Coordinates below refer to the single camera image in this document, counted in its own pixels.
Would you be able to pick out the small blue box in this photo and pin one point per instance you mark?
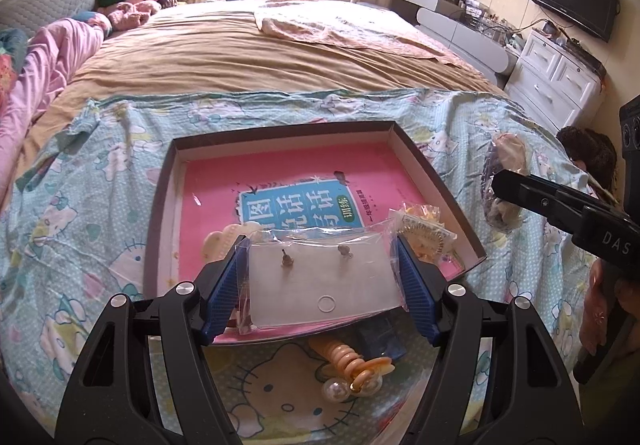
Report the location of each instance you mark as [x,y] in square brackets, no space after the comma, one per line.
[382,342]

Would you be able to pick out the pink quilt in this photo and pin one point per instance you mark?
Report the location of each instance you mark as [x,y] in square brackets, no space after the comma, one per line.
[45,70]

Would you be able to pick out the white drawer cabinet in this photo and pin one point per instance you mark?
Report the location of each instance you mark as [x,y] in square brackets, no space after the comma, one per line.
[550,80]

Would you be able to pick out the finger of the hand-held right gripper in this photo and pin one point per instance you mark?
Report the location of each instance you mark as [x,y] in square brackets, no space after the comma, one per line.
[540,200]

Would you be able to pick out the orange hair claw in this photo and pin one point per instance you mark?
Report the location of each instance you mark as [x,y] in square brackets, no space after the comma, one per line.
[345,360]

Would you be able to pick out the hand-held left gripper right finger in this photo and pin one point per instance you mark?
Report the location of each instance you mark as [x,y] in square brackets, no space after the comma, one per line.
[417,287]

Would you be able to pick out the clear bag with yellow jewelry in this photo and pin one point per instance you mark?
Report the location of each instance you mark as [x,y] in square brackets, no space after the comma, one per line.
[422,232]

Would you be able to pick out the clear bag with earring card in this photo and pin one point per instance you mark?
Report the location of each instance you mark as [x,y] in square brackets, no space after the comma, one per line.
[320,285]

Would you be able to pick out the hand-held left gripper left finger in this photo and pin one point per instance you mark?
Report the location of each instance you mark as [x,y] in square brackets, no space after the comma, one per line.
[222,292]

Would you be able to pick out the dark fluffy object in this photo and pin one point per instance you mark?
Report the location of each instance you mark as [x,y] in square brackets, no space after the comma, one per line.
[590,152]

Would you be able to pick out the pink book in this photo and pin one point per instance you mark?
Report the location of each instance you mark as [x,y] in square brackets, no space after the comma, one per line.
[300,185]

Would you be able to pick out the clutter on dresser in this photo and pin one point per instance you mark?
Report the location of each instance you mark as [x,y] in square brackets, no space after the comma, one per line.
[475,10]

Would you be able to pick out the dark cardboard box tray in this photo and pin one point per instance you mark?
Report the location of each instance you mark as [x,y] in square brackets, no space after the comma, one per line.
[165,205]

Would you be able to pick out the cream hair clip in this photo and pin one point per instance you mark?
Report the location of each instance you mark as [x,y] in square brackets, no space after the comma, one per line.
[220,242]

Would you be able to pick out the clear bag with brown accessory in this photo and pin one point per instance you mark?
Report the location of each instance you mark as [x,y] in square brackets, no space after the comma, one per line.
[505,160]

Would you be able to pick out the person's right hand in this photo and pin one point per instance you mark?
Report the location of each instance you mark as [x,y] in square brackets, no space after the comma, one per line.
[597,312]

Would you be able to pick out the tan blanket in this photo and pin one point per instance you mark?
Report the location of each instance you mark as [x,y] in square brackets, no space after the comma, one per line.
[225,55]

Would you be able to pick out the grey white dresser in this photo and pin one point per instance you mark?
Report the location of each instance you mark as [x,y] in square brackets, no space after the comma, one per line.
[460,32]

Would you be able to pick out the light pink cloth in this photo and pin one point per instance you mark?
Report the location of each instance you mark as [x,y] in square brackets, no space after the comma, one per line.
[340,27]

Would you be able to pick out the cartoon printed bedsheet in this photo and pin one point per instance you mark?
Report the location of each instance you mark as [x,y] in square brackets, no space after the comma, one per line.
[90,235]

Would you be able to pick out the pearl hair accessory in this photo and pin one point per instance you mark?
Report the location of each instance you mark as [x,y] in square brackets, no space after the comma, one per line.
[332,390]

